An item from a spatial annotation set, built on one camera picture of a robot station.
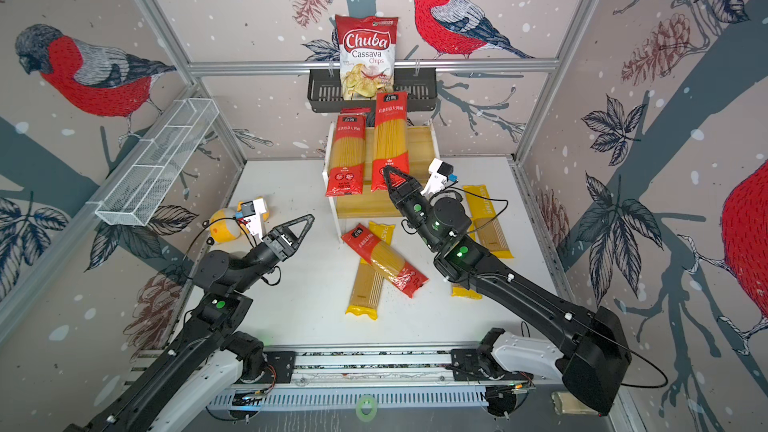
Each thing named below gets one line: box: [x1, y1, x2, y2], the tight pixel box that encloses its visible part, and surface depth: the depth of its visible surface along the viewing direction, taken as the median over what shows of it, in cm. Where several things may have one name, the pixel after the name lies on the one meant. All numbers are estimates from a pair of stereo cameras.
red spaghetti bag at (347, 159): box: [326, 114, 367, 197], surface depth 75 cm
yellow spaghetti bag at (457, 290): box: [450, 283, 483, 300], surface depth 85 cm
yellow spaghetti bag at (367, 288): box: [346, 222, 396, 320], surface depth 87 cm
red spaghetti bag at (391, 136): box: [372, 91, 410, 192], surface depth 69 cm
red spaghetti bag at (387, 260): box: [341, 223, 429, 299], surface depth 91 cm
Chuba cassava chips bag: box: [335, 14, 399, 100], surface depth 87 cm
